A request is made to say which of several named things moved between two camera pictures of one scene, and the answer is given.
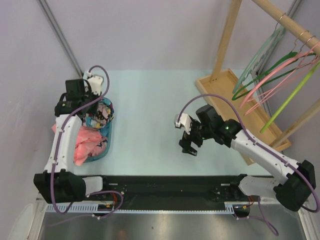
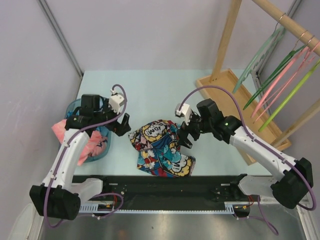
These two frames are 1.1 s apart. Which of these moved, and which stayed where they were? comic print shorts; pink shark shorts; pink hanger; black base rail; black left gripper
Moved: black left gripper; pink hanger; comic print shorts
Stayed: black base rail; pink shark shorts
